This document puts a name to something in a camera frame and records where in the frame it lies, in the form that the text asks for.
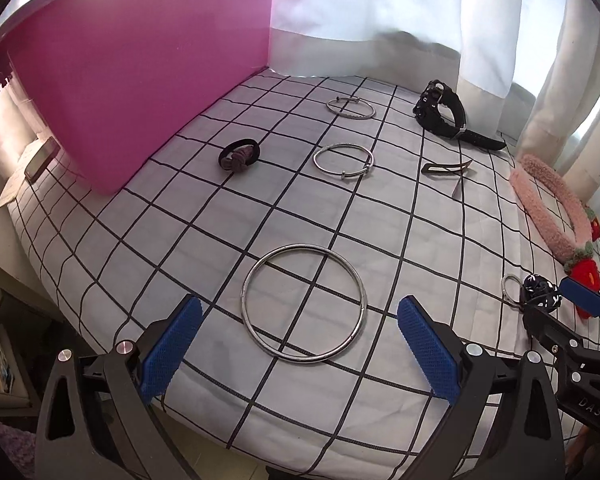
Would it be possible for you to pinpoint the black digital wristwatch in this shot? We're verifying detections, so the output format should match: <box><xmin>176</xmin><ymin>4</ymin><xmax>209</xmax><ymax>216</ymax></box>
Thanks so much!
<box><xmin>413</xmin><ymin>79</ymin><xmax>506</xmax><ymax>152</ymax></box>

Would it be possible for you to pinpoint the pink fluffy strawberry headband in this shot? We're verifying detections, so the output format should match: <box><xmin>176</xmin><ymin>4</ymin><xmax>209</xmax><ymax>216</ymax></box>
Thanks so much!
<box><xmin>508</xmin><ymin>154</ymin><xmax>600</xmax><ymax>292</ymax></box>

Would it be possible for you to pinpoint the silver hair clip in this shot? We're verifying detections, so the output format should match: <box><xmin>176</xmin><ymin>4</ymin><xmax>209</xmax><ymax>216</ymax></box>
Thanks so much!
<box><xmin>420</xmin><ymin>158</ymin><xmax>474</xmax><ymax>200</ymax></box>

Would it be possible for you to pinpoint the large silver bangle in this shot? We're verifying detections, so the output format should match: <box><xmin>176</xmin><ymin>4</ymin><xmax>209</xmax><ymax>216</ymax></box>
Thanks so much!
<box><xmin>239</xmin><ymin>243</ymin><xmax>368</xmax><ymax>365</ymax></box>

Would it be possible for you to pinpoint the black grid bedsheet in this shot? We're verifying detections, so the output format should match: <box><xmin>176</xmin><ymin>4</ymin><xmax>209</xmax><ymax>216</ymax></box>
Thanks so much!
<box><xmin>8</xmin><ymin>71</ymin><xmax>564</xmax><ymax>479</ymax></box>

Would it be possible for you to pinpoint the white curtain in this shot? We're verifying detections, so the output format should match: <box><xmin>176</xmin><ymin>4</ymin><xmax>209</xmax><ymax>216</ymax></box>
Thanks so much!
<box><xmin>268</xmin><ymin>0</ymin><xmax>600</xmax><ymax>217</ymax></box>

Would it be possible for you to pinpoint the small phone on ledge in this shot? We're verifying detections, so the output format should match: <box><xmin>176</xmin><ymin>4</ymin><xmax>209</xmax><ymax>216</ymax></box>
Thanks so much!
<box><xmin>24</xmin><ymin>136</ymin><xmax>60</xmax><ymax>184</ymax></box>

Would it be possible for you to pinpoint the mauve hair scrunchie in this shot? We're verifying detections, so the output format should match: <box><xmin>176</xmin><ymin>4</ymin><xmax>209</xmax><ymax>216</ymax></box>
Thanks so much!
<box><xmin>218</xmin><ymin>139</ymin><xmax>261</xmax><ymax>172</ymax></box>

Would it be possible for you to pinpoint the pink plastic bin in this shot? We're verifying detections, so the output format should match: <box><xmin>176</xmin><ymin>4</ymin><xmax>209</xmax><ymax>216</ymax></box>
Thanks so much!
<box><xmin>0</xmin><ymin>0</ymin><xmax>272</xmax><ymax>194</ymax></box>

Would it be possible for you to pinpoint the silver cuff bracelet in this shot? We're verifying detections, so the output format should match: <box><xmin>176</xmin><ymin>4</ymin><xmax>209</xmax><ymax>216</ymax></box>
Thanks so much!
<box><xmin>312</xmin><ymin>142</ymin><xmax>376</xmax><ymax>181</ymax></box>

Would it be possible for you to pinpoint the rhinestone bangle bracelet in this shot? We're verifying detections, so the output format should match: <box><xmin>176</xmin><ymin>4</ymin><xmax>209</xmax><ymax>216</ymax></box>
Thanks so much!
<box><xmin>325</xmin><ymin>95</ymin><xmax>377</xmax><ymax>122</ymax></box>

